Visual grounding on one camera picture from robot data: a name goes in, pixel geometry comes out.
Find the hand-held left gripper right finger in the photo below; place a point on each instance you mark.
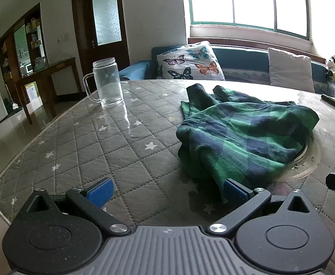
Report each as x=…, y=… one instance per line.
x=234, y=190

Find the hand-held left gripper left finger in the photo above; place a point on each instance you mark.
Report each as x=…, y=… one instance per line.
x=100, y=192

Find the green plaid shirt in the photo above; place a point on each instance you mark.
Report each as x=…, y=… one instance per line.
x=241, y=137

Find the round recessed hotplate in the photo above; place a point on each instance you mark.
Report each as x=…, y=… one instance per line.
x=310, y=160

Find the clear glass mug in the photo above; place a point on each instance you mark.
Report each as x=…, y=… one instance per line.
x=107, y=83

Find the black and white plush toy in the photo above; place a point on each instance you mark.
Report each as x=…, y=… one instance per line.
x=330, y=67

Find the plain white pillow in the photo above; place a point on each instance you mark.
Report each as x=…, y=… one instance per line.
x=290, y=68

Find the blue sofa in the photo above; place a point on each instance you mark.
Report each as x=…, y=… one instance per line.
x=241, y=60

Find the dark wooden side table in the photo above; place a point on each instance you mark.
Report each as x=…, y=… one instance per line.
x=55, y=67

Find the butterfly print pillow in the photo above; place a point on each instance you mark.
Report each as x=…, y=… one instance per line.
x=190, y=63

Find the dark wooden door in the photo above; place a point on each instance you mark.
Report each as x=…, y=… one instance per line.
x=110, y=57

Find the wooden shelf cabinet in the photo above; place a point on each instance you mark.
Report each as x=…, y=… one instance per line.
x=35, y=34

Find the green framed window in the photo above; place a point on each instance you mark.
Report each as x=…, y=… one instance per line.
x=241, y=3

